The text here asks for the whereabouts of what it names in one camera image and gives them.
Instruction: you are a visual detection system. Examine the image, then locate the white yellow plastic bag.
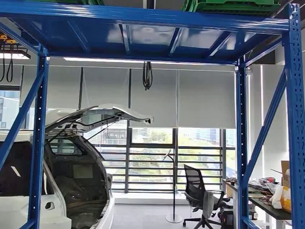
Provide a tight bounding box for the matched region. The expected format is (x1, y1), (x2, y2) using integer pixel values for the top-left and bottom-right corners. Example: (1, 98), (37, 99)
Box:
(272, 185), (291, 213)

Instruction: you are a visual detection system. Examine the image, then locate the dark workbench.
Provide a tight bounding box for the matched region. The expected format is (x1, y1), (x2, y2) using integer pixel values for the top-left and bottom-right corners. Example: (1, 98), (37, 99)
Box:
(223, 178), (292, 229)

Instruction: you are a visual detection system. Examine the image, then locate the blue steel shelf rack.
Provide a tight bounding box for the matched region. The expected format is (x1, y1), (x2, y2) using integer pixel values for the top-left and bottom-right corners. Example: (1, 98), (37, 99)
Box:
(0, 3), (305, 229)

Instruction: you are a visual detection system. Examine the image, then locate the long ceiling light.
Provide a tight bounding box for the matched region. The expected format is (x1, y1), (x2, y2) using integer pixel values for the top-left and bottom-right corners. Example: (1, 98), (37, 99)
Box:
(63, 57), (235, 65)
(0, 50), (31, 60)

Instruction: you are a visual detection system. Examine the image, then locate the clear plastic wrap pile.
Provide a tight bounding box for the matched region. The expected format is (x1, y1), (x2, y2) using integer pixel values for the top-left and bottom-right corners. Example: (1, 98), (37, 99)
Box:
(249, 177), (278, 194)

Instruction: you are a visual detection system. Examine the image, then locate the black hanging cable loop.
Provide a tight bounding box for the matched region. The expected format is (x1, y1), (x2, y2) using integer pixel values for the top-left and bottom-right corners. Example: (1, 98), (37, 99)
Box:
(0, 43), (14, 83)

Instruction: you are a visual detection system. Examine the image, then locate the grey window guard rail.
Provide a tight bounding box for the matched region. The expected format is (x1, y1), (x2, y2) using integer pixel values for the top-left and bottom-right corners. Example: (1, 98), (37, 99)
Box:
(93, 144), (236, 193)

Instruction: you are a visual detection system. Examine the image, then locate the white car tailgate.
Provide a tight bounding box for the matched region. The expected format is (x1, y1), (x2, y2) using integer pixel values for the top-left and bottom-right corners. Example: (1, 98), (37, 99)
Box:
(44, 104), (155, 135)

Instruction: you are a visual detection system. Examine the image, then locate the black floor lamp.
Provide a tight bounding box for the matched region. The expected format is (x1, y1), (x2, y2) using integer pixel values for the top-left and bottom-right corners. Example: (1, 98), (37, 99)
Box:
(163, 150), (183, 224)

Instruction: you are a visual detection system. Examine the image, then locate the black equipment case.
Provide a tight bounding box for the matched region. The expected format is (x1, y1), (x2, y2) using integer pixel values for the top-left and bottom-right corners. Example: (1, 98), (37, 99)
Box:
(219, 208), (235, 229)

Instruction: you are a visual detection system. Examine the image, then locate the grey jacket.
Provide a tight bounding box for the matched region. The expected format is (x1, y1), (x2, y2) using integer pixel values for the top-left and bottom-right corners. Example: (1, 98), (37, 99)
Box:
(203, 191), (215, 219)

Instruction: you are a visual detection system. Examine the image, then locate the black hanging cable bundle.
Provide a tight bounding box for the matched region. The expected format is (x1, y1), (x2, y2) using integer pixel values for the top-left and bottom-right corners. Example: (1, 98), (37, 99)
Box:
(142, 62), (153, 91)

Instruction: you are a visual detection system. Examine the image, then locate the black mesh office chair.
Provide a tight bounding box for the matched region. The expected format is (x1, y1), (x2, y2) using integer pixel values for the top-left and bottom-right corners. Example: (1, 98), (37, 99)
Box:
(183, 164), (230, 229)

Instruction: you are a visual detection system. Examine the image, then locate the cardboard box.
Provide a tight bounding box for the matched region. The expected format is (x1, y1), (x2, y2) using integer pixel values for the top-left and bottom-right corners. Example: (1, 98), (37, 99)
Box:
(281, 160), (291, 188)

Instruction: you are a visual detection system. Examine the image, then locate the pale grey roller blind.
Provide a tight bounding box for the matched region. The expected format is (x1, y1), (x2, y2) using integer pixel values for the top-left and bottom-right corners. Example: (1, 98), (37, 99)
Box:
(178, 70), (236, 129)
(131, 69), (177, 129)
(83, 67), (130, 110)
(47, 65), (81, 110)

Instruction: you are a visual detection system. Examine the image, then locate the white car body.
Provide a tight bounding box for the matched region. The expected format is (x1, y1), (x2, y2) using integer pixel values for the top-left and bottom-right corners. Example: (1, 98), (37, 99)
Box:
(0, 129), (115, 229)

